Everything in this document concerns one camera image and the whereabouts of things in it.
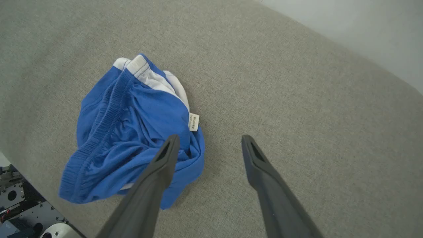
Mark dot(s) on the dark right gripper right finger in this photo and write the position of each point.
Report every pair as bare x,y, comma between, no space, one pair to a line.
277,205

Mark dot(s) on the metal robot base chassis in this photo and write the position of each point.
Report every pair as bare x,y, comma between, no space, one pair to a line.
29,215

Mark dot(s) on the grey fabric sofa cushion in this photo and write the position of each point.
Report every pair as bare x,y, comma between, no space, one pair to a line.
264,82

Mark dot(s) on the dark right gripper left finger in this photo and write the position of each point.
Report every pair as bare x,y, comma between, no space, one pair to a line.
148,191

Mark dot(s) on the blue white Lakers shorts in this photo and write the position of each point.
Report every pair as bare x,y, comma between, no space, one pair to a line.
132,115

